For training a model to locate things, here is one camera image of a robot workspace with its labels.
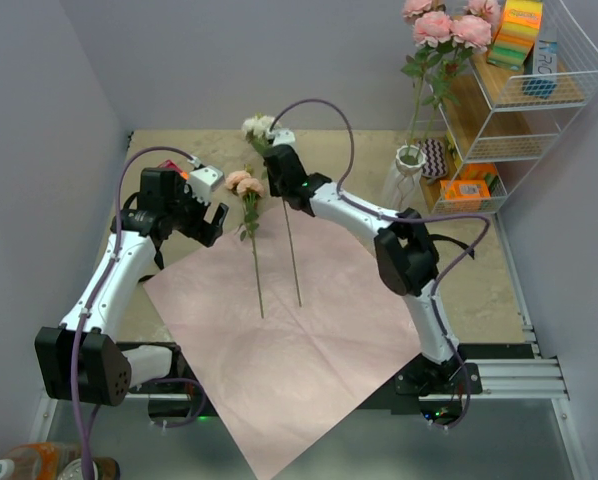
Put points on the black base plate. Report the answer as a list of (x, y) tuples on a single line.
[(409, 390)]

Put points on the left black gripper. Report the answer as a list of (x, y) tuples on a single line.
[(203, 231)]

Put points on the blue white tall box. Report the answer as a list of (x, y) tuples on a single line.
[(541, 66)]

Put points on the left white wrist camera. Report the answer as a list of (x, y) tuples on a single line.
[(203, 182)]

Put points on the pink rose stem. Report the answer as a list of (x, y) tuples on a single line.
[(431, 31), (471, 33)]

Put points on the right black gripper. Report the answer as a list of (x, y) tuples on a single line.
[(274, 189)]

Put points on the aluminium rail frame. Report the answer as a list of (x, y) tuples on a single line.
[(515, 427)]

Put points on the orange green sponge pack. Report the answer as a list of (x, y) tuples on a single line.
[(479, 171)]

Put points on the orange box on shelf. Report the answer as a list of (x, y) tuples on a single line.
[(464, 195)]

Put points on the white rose stem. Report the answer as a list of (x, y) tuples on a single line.
[(255, 129)]

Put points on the white ribbed vase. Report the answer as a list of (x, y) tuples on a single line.
[(402, 180)]

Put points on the pink wrapping paper sheet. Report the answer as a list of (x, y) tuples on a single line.
[(281, 382)]

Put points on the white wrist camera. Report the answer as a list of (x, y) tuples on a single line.
[(281, 136), (203, 182)]

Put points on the peach rose stem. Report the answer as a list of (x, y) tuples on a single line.
[(250, 191)]

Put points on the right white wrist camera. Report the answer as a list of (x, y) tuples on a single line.
[(281, 136)]

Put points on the orange juice bottle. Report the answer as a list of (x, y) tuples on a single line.
[(43, 460)]

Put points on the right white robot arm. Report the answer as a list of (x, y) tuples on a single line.
[(407, 259)]

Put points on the colourful sponge pack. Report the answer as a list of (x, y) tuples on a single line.
[(516, 35)]

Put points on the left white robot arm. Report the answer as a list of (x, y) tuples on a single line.
[(81, 355)]

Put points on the white wire shelf rack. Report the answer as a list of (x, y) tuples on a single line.
[(495, 122)]

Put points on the metal tin can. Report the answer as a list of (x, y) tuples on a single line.
[(104, 468)]

